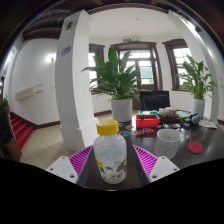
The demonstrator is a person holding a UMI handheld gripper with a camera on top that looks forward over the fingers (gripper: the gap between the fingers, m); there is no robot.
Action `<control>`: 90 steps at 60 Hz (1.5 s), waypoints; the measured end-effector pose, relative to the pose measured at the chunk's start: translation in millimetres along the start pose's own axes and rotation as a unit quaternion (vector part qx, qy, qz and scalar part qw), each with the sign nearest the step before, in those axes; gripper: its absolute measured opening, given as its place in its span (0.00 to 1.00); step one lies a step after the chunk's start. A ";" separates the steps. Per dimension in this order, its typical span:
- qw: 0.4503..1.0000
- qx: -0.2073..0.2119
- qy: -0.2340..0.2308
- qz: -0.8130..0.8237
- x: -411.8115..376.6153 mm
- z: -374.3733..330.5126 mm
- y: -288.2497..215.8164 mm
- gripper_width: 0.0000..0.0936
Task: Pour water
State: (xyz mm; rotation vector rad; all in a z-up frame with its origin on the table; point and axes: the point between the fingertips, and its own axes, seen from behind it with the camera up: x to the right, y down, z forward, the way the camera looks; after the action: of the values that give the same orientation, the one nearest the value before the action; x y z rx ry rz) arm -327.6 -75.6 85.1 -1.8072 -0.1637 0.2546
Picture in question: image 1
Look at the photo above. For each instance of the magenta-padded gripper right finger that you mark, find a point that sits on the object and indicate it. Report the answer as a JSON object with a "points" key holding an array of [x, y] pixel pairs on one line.
{"points": [[163, 168]]}

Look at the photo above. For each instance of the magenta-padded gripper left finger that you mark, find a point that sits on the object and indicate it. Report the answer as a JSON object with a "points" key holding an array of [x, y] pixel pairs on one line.
{"points": [[63, 168]]}

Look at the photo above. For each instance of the clear bottle with yellow cap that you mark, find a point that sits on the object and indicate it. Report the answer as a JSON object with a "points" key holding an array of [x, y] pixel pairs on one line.
{"points": [[110, 150]]}

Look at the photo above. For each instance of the white speckled mug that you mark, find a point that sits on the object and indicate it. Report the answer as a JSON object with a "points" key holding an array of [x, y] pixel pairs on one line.
{"points": [[166, 143]]}

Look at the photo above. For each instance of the flat round red coaster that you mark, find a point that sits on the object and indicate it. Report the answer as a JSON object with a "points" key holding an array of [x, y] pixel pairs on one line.
{"points": [[195, 147]]}

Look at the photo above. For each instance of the round colourful sticker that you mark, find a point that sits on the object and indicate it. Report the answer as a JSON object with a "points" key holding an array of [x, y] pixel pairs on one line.
{"points": [[137, 132], [124, 133], [120, 125], [129, 127], [148, 130]]}

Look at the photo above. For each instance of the flat black device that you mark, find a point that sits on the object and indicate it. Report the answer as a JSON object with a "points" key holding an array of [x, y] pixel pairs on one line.
{"points": [[171, 126]]}

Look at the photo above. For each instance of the red plastic box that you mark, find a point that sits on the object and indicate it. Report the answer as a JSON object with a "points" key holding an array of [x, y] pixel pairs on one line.
{"points": [[147, 121]]}

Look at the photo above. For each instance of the brown tray with cups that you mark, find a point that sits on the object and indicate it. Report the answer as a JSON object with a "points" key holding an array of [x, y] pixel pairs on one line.
{"points": [[168, 116]]}

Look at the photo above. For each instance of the red carpeted staircase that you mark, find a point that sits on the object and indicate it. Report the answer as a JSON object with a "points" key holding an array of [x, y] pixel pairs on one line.
{"points": [[21, 130]]}

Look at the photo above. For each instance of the pale green packet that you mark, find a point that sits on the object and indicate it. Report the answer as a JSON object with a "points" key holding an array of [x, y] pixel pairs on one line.
{"points": [[182, 115]]}

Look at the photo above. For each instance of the green box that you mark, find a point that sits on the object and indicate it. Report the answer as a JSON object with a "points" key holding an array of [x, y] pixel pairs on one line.
{"points": [[150, 112]]}

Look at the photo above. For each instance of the white printed paper sheet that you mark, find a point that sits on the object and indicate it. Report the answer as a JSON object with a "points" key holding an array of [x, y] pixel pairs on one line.
{"points": [[208, 124]]}

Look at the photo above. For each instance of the black chair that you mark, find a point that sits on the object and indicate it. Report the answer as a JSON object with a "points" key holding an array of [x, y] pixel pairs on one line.
{"points": [[155, 100]]}

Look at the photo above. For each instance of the green plant in white pot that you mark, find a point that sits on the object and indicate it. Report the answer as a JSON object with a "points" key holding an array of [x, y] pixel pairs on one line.
{"points": [[121, 110], [198, 106]]}

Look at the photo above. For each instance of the dark wooden glazed door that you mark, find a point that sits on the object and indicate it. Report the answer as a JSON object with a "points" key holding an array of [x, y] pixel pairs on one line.
{"points": [[146, 71]]}

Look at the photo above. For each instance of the dark wooden framed window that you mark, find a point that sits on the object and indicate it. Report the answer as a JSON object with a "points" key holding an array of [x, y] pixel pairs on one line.
{"points": [[181, 58], [91, 63]]}

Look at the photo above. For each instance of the green exit sign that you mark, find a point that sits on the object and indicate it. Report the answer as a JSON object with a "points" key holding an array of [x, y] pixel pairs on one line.
{"points": [[126, 40]]}

